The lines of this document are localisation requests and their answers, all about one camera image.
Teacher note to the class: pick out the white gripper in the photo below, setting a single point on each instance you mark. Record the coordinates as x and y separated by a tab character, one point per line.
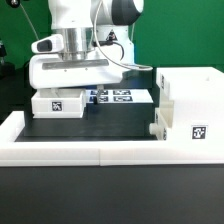
47	69

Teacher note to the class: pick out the white drawer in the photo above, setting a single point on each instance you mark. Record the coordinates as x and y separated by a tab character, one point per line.
59	103
163	120

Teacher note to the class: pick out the white front drawer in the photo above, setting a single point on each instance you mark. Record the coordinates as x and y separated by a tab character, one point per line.
163	120

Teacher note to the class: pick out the white drawer cabinet box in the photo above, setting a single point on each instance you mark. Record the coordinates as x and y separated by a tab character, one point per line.
198	96

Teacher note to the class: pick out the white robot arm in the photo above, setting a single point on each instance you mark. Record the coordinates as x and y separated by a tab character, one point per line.
89	46

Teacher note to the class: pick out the marker tag sheet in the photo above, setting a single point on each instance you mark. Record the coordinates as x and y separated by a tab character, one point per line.
113	96

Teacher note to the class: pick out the black camera stand left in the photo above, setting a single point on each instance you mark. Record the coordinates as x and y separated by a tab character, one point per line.
6	68

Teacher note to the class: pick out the white U-shaped border frame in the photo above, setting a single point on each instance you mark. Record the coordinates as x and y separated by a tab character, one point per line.
98	153

